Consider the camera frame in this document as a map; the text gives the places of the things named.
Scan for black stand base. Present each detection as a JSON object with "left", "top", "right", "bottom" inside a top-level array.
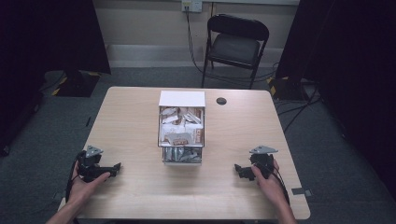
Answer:
[
  {"left": 266, "top": 76, "right": 311, "bottom": 101},
  {"left": 50, "top": 68, "right": 102, "bottom": 98}
]

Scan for pile of white brown packets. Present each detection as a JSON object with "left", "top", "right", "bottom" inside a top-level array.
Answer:
[{"left": 160, "top": 106, "right": 205, "bottom": 147}]

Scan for left hand-held gripper cable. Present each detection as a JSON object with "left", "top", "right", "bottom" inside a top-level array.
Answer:
[{"left": 64, "top": 154, "right": 80, "bottom": 203}]

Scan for person's left hand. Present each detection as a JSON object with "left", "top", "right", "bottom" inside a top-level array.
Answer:
[{"left": 67, "top": 170, "right": 112, "bottom": 206}]

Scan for white wall socket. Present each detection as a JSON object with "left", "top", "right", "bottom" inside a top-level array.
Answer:
[{"left": 181, "top": 0, "right": 204, "bottom": 13}]

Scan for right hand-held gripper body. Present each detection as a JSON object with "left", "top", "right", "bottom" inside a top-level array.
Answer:
[{"left": 248, "top": 145, "right": 279, "bottom": 180}]

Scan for white large drawer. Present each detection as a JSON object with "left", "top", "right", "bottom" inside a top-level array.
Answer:
[{"left": 157, "top": 105, "right": 206, "bottom": 148}]

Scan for clear snack-filled container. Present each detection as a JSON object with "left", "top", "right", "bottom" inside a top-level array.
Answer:
[{"left": 161, "top": 146, "right": 204, "bottom": 166}]

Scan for black folding chair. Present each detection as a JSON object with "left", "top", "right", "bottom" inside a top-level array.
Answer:
[{"left": 201, "top": 13, "right": 271, "bottom": 90}]

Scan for pile of silver packets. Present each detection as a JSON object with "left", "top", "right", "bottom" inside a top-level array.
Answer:
[{"left": 163, "top": 147, "right": 202, "bottom": 163}]

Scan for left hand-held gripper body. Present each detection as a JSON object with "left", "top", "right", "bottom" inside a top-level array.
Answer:
[{"left": 76, "top": 145, "right": 108, "bottom": 183}]

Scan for grey tape strip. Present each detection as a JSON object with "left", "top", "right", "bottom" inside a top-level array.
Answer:
[{"left": 290, "top": 188, "right": 313, "bottom": 197}]

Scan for black floor cables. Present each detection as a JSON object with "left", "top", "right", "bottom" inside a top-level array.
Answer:
[{"left": 274, "top": 83, "right": 323, "bottom": 134}]

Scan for hand-held gripper cable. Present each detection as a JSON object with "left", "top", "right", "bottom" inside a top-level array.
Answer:
[
  {"left": 263, "top": 163, "right": 291, "bottom": 206},
  {"left": 64, "top": 154, "right": 80, "bottom": 203}
]

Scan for right hand-held gripper cable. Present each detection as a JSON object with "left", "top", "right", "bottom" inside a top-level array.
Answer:
[{"left": 263, "top": 163, "right": 291, "bottom": 206}]

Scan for white drawer cabinet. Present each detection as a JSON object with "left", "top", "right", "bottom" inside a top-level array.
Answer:
[{"left": 158, "top": 90, "right": 206, "bottom": 109}]

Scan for black curtain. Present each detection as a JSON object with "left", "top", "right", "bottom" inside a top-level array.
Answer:
[
  {"left": 0, "top": 0, "right": 112, "bottom": 94},
  {"left": 275, "top": 0, "right": 396, "bottom": 200}
]

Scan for person's right hand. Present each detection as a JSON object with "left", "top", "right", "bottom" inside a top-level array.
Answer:
[{"left": 251, "top": 159, "right": 290, "bottom": 207}]

